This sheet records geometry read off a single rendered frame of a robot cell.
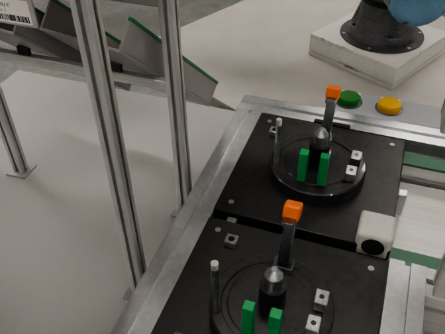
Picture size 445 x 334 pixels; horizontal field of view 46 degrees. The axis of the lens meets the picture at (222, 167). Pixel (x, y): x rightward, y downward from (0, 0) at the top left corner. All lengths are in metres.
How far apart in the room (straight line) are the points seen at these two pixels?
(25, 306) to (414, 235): 0.56
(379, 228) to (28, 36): 0.52
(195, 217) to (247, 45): 0.69
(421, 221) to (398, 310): 0.21
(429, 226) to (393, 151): 0.13
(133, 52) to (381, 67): 0.67
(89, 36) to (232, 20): 0.98
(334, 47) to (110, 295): 0.76
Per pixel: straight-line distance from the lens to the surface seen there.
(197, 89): 0.84
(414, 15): 1.08
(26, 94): 1.24
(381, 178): 0.80
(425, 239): 0.81
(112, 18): 3.57
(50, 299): 0.81
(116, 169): 0.60
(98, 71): 0.52
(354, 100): 0.95
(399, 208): 0.81
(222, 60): 1.27
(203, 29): 1.42
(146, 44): 0.69
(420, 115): 0.97
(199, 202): 0.76
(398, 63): 1.20
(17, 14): 0.55
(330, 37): 1.27
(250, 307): 0.54
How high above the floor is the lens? 1.49
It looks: 41 degrees down
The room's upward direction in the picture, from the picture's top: 1 degrees counter-clockwise
